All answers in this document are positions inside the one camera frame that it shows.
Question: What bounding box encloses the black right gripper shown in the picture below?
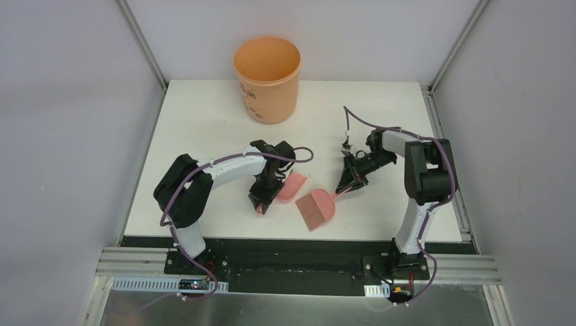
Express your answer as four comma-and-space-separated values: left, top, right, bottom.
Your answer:
337, 151, 395, 196

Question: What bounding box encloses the pink plastic dustpan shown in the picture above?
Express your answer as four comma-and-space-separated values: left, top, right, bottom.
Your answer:
249, 171, 308, 215

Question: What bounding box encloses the pink hand brush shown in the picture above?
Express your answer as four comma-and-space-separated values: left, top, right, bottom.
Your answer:
295, 187, 351, 232

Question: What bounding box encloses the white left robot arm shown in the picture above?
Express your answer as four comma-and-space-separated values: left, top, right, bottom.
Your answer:
153, 140, 296, 275

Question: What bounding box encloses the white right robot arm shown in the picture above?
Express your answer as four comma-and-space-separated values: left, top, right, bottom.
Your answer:
336, 129, 458, 278

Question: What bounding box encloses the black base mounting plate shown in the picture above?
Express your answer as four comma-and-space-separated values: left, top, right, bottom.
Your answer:
164, 237, 478, 298

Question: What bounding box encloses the orange plastic bucket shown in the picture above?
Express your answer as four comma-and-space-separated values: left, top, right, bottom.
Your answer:
233, 35, 302, 124

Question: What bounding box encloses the right controller circuit board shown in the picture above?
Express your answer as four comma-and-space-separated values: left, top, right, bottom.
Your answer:
387, 284, 414, 304

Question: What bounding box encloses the controller circuit board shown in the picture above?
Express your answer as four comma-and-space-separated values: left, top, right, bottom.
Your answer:
387, 284, 414, 304
178, 278, 210, 293

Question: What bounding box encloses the left controller circuit board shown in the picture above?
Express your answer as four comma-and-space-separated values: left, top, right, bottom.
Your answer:
178, 278, 210, 293

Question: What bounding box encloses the aluminium front rail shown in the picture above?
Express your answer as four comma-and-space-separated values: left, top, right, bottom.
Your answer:
96, 247, 502, 285

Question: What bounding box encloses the right aluminium frame post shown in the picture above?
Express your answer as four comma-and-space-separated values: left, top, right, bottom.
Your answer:
427, 0, 491, 96

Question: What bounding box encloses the aluminium frame post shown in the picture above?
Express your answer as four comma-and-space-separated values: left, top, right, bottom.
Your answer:
427, 0, 491, 96
115, 0, 169, 93

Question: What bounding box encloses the left aluminium frame post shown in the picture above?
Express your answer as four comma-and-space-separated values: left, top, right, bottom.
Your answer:
115, 0, 169, 93

